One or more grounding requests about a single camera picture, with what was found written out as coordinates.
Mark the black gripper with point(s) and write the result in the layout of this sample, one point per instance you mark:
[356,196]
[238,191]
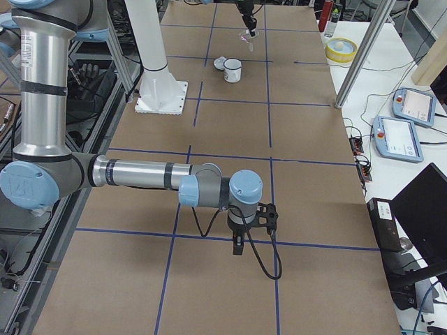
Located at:
[246,9]
[237,230]

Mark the white enamel mug blue rim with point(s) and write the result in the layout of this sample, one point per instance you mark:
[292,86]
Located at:
[232,70]

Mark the white ceramic lid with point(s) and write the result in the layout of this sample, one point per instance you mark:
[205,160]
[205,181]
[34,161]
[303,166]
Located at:
[219,63]

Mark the red bottle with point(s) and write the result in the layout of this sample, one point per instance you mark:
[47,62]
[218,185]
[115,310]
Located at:
[325,15]

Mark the yellow round container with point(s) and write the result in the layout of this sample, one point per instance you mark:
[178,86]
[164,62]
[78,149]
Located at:
[340,50]

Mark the black box with label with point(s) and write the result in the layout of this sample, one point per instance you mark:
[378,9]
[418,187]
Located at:
[384,225]

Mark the near teach pendant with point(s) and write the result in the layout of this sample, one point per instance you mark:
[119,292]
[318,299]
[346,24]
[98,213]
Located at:
[397,139]

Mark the teach pendant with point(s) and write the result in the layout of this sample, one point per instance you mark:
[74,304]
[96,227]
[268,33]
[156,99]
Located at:
[397,139]
[414,105]

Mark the far teach pendant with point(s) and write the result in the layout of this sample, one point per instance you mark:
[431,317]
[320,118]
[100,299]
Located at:
[414,105]

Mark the black monitor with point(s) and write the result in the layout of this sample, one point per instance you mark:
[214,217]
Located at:
[420,209]

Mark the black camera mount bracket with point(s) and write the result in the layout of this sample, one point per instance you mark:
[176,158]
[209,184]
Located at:
[266,217]

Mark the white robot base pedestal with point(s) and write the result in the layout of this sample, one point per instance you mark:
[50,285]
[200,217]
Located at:
[159,91]

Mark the aluminium frame post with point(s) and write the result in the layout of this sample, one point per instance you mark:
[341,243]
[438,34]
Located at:
[372,33]

